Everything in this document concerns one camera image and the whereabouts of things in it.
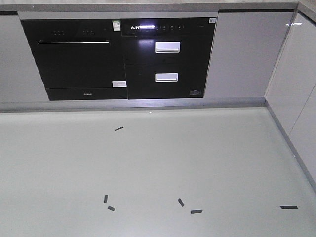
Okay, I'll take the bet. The black drawer sterilizer cabinet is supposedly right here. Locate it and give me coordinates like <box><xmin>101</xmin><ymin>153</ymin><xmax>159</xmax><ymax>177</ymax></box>
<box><xmin>121</xmin><ymin>17</ymin><xmax>217</xmax><ymax>99</ymax></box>

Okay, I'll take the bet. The grey countertop above cabinets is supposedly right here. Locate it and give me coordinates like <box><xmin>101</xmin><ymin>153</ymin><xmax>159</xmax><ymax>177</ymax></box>
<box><xmin>0</xmin><ymin>0</ymin><xmax>316</xmax><ymax>21</ymax></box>

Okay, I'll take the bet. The white cabinet panel right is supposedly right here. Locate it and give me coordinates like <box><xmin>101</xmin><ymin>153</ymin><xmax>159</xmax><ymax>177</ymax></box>
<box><xmin>204</xmin><ymin>11</ymin><xmax>293</xmax><ymax>98</ymax></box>

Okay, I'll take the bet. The white cabinet panel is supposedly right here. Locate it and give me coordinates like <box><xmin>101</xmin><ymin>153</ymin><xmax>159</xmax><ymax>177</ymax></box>
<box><xmin>0</xmin><ymin>15</ymin><xmax>49</xmax><ymax>102</ymax></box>
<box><xmin>204</xmin><ymin>11</ymin><xmax>293</xmax><ymax>98</ymax></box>

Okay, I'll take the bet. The white side cabinet right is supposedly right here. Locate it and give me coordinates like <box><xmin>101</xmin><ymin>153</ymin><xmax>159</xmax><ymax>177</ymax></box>
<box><xmin>264</xmin><ymin>12</ymin><xmax>316</xmax><ymax>171</ymax></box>

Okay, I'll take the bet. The white cabinet panel left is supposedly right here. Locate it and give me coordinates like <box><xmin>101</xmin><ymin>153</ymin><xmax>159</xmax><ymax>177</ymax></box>
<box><xmin>0</xmin><ymin>15</ymin><xmax>49</xmax><ymax>102</ymax></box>

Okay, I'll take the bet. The black tape strip right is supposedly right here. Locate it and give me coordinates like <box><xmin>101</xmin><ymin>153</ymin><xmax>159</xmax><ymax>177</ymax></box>
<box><xmin>280</xmin><ymin>205</ymin><xmax>298</xmax><ymax>210</ymax></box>

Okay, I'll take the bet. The upper silver drawer handle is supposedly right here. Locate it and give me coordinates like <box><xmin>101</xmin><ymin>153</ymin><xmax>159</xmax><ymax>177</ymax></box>
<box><xmin>155</xmin><ymin>42</ymin><xmax>181</xmax><ymax>54</ymax></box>

